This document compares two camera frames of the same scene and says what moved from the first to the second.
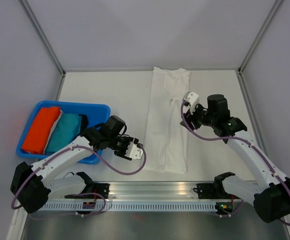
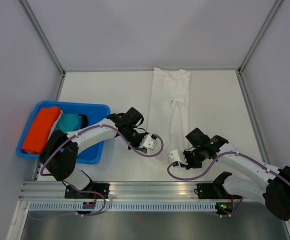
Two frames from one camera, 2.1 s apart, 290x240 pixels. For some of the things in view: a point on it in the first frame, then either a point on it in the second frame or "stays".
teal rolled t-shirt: x=66 y=129 stays
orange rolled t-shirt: x=35 y=138 stays
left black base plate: x=103 y=189 stays
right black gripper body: x=199 y=117 -> x=194 y=158
